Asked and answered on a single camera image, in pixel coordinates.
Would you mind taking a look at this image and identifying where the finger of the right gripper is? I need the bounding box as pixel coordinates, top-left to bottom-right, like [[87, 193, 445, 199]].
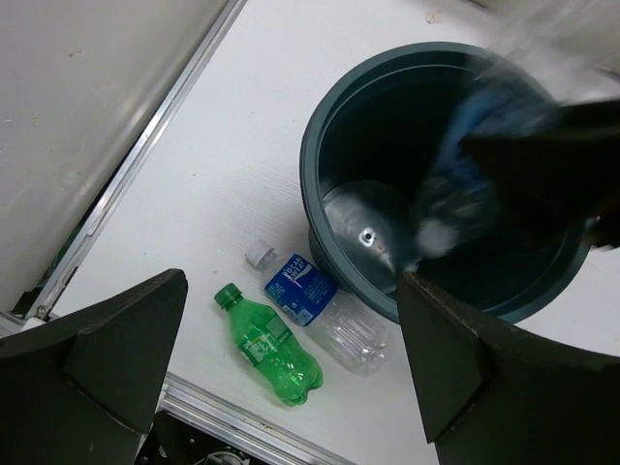
[[460, 100, 619, 248]]

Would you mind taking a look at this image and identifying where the aluminium frame rail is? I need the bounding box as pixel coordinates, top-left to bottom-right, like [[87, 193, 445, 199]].
[[1, 1, 240, 336]]

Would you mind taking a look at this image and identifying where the Pocari Sweat clear bottle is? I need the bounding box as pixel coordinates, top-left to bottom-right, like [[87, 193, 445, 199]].
[[245, 239, 390, 377]]

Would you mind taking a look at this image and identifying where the green plastic soda bottle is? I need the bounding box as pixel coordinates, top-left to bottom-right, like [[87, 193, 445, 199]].
[[214, 283, 324, 407]]

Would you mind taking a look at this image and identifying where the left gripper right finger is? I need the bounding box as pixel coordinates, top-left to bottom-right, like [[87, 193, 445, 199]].
[[397, 274, 619, 464]]

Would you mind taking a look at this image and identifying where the dark teal plastic bin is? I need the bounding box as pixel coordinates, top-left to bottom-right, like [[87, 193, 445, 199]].
[[299, 42, 588, 323]]

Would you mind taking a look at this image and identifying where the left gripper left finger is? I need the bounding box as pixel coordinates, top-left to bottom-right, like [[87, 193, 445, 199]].
[[1, 269, 188, 464]]

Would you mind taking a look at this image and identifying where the clear bottle blue label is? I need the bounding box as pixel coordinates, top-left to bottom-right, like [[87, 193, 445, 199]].
[[411, 58, 557, 259]]

